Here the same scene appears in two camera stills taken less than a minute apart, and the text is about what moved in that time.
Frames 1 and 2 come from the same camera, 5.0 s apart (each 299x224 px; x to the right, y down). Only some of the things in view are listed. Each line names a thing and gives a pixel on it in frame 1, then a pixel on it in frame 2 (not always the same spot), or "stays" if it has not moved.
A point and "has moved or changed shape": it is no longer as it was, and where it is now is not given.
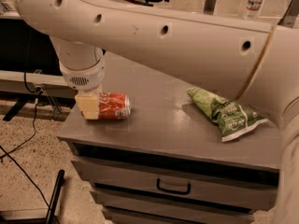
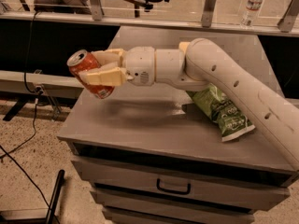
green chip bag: x=233 y=119 stays
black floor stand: x=49 y=218 stays
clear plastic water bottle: x=254 y=4 stays
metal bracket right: x=290 y=15 stays
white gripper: x=83 y=78 -> x=139 y=65
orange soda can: x=114 y=105 has moved or changed shape
